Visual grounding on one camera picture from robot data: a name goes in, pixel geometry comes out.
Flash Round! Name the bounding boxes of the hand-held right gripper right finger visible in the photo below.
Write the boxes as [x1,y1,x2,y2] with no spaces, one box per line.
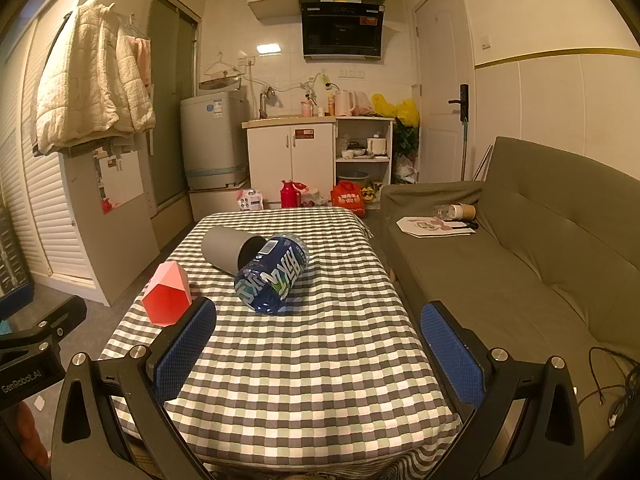
[420,301,586,480]

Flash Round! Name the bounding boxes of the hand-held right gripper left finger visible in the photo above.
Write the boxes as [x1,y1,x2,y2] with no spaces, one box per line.
[50,296,218,480]

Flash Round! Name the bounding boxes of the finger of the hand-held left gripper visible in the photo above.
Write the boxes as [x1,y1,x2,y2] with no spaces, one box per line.
[27,295,87,357]

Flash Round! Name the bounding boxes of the grey cup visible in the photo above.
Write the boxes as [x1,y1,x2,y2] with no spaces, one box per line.
[201,226,264,277]

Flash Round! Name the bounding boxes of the person's left hand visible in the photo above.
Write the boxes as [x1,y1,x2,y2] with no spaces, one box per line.
[16,402,51,467]

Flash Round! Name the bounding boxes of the red faceted box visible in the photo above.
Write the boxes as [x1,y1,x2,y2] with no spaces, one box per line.
[142,261,193,329]

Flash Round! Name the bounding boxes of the olive green sofa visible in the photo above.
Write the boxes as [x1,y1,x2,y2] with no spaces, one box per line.
[379,136,640,480]

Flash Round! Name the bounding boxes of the blue snack can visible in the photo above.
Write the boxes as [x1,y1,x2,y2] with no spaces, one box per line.
[234,233,310,315]

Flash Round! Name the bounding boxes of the white louvred wardrobe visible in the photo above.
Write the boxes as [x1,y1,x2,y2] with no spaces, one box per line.
[0,0,162,307]

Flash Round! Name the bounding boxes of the grey checkered tablecloth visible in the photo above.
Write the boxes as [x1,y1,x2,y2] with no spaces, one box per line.
[97,206,464,480]

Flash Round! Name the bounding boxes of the printed paper sheet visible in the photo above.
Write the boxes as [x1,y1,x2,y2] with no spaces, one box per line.
[396,216,477,237]

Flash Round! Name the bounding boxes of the white printed packet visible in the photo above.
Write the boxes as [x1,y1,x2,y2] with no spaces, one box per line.
[235,189,265,211]

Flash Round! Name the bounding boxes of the red thermos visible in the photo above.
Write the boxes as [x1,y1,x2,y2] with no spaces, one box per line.
[279,180,306,209]

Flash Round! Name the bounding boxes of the red shopping bag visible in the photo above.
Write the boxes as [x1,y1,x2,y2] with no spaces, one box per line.
[330,181,367,217]

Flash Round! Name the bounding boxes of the grey basin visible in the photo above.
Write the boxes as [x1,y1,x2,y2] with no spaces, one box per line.
[337,171,371,190]

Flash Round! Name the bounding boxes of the white washing machine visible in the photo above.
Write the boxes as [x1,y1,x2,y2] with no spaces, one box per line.
[180,89,250,192]

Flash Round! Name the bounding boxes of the white sink cabinet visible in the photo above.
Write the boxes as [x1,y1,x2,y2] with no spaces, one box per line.
[242,116,337,210]

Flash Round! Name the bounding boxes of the white quilted jacket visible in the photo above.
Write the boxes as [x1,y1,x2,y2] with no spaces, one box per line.
[33,0,157,156]

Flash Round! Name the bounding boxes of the frosted glass door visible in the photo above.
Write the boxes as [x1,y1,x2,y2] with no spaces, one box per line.
[148,0,201,212]

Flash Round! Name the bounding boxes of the white open shelf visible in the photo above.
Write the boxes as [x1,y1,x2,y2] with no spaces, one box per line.
[333,116,396,202]

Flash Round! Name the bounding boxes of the yellow plastic bag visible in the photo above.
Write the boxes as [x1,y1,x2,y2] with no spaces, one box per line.
[371,93,421,127]

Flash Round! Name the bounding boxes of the metal faucet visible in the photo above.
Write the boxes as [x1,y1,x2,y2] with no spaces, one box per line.
[258,87,277,120]

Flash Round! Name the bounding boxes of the pink cloth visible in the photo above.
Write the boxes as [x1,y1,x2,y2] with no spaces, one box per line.
[130,36,152,86]

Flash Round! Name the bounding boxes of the pink kettle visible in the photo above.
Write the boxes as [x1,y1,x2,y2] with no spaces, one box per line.
[333,90,357,117]

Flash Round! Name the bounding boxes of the white door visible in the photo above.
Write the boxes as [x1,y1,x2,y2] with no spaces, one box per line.
[412,0,477,184]

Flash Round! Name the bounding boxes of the black range hood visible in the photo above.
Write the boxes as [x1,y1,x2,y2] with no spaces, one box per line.
[297,0,390,62]

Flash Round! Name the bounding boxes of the wall mirror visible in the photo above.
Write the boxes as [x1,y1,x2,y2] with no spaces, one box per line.
[92,150,144,215]

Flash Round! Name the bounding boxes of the black cables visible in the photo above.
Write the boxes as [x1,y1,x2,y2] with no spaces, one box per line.
[576,346,640,432]

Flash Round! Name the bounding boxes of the mop with teal handle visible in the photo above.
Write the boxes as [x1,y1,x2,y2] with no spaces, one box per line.
[459,117,472,182]

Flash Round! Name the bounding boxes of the black door handle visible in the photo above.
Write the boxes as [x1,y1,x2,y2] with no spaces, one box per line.
[448,84,470,122]

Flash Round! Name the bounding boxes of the wire clothes hanger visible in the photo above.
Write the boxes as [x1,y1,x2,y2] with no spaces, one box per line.
[202,52,242,79]

